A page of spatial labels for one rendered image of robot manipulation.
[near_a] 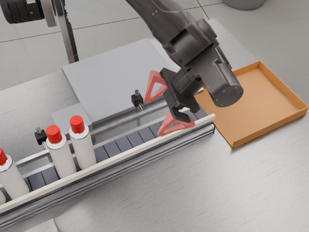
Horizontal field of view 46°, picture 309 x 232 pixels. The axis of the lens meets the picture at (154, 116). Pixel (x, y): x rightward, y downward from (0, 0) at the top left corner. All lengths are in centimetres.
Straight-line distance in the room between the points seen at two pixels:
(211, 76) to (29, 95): 85
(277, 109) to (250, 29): 176
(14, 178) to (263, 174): 70
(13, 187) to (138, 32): 208
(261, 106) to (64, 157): 70
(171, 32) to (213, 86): 12
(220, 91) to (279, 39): 236
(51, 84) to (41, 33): 165
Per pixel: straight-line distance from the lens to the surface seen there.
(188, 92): 73
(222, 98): 66
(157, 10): 62
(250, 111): 129
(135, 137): 112
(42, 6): 118
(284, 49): 291
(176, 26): 63
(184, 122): 72
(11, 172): 96
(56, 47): 286
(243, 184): 112
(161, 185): 109
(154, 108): 108
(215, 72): 65
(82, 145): 96
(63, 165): 100
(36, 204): 106
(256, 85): 138
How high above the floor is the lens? 179
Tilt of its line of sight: 51 degrees down
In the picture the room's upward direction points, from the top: straight up
